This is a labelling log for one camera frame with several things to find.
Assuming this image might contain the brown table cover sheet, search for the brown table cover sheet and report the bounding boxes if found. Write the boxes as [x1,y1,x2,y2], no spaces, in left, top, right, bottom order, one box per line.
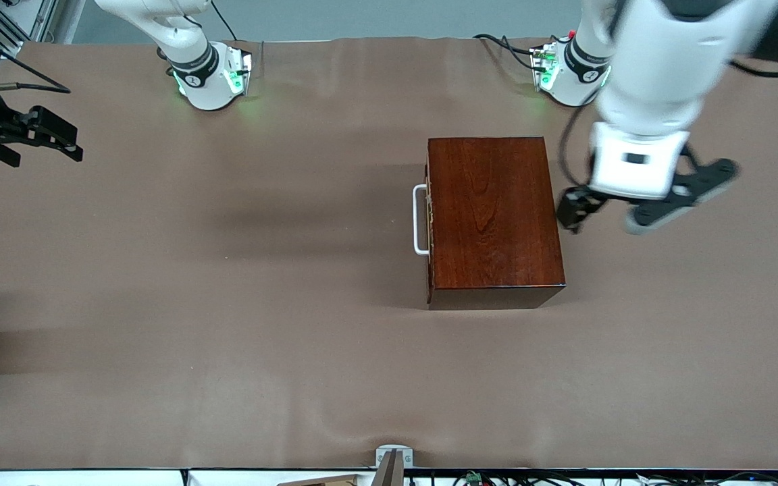
[0,35,778,471]

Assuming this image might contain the black left base cables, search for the black left base cables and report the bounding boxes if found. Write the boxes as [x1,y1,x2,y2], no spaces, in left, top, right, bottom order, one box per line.
[473,32,540,72]

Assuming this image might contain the grey vertical frame post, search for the grey vertical frame post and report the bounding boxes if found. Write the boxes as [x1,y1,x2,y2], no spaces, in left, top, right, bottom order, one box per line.
[30,0,86,45]

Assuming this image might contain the dark brown wooden cabinet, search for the dark brown wooden cabinet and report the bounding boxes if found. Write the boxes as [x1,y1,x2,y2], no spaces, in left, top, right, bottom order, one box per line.
[426,136,567,311]

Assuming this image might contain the light wooden board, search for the light wooden board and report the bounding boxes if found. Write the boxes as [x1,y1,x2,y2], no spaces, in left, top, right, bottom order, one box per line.
[278,474,361,486]

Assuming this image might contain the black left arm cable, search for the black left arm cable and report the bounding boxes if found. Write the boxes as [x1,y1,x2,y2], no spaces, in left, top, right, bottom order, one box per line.
[560,59,778,196]

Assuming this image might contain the grey metal mount bracket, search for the grey metal mount bracket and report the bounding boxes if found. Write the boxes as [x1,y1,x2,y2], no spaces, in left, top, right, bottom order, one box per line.
[370,444,414,486]

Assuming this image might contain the black right base cable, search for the black right base cable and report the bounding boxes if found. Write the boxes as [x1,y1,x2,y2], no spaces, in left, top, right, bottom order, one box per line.
[210,0,241,43]

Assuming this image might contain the wooden drawer with white handle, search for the wooden drawer with white handle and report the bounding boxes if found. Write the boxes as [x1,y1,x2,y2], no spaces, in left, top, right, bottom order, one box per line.
[413,161,434,288]

